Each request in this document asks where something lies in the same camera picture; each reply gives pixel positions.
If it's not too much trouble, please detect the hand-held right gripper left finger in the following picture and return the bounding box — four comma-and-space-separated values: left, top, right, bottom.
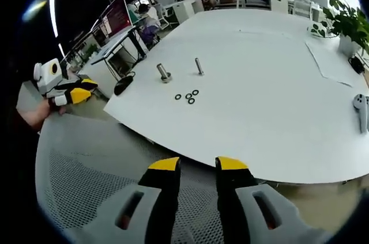
77, 156, 182, 244

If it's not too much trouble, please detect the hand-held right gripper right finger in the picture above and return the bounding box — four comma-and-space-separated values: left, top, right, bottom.
215, 156, 323, 244

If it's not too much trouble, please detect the large steel threaded stud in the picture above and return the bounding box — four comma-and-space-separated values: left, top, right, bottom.
156, 62, 173, 84

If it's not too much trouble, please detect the small steel threaded stud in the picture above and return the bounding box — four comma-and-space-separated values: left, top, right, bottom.
194, 57, 205, 76

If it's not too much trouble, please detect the person's left hand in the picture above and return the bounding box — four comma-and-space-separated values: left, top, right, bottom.
34, 97, 69, 121

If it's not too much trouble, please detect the light grey panel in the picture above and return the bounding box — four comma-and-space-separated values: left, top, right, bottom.
16, 79, 44, 112

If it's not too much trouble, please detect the small green desk plant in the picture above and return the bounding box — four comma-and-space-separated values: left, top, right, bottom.
85, 43, 99, 59

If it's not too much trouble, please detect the black computer mouse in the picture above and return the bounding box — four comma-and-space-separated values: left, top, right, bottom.
114, 77, 132, 96

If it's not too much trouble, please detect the white mesh office chair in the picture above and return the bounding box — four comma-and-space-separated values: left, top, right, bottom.
34, 112, 231, 244

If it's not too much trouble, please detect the white standing desk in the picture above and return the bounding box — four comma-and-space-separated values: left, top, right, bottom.
91, 26, 148, 83

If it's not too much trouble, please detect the ceiling light strip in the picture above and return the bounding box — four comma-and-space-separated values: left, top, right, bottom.
48, 0, 60, 39

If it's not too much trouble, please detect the red screen monitor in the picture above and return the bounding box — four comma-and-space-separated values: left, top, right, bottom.
99, 0, 134, 39

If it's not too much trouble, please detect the white swivel chair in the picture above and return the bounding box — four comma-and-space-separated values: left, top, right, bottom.
157, 3, 172, 30

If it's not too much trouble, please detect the white low desk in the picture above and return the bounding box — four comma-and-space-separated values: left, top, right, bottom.
171, 0, 205, 24

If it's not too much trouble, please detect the white handheld controller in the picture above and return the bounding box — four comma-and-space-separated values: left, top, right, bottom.
352, 93, 369, 134

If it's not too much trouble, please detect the white paper sheet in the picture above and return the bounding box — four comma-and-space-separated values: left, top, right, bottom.
305, 39, 354, 88

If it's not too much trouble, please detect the black power adapter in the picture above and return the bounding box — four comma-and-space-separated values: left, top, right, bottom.
348, 55, 366, 74

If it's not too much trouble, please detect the glass bowl with plant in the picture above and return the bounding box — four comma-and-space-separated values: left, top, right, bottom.
307, 21, 329, 39

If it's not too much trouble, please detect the white plant pot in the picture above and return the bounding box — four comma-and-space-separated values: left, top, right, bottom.
338, 35, 363, 57

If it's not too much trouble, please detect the white slatted chair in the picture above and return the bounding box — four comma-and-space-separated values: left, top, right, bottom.
293, 0, 314, 18

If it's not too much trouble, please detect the large leafy green plant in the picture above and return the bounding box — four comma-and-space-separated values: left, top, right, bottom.
322, 0, 369, 54

